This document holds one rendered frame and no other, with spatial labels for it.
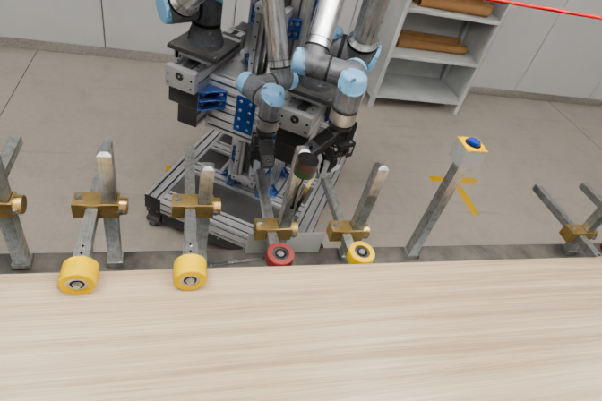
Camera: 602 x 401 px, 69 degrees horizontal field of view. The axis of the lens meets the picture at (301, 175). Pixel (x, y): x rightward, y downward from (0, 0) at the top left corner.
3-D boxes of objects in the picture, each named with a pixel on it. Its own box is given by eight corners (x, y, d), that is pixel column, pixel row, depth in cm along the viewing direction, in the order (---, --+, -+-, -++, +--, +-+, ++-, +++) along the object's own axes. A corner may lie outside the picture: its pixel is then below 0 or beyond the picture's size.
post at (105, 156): (111, 265, 137) (97, 144, 106) (123, 265, 138) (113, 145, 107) (109, 274, 134) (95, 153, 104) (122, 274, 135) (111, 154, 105)
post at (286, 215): (269, 254, 148) (296, 143, 118) (279, 254, 149) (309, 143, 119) (270, 262, 146) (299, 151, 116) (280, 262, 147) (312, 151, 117)
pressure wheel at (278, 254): (259, 266, 131) (265, 241, 124) (285, 265, 134) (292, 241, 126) (262, 288, 126) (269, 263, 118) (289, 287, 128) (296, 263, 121)
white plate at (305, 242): (245, 251, 146) (248, 232, 140) (318, 250, 154) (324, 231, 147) (245, 252, 146) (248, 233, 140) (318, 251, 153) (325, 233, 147)
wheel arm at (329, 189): (319, 181, 165) (322, 172, 162) (327, 181, 166) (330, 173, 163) (349, 276, 134) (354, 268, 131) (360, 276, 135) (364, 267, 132)
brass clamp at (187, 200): (171, 204, 126) (172, 191, 123) (219, 204, 130) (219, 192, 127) (171, 219, 122) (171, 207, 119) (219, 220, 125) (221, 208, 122)
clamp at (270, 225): (253, 228, 139) (254, 217, 136) (293, 228, 143) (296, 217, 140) (254, 242, 135) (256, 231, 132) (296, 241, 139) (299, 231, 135)
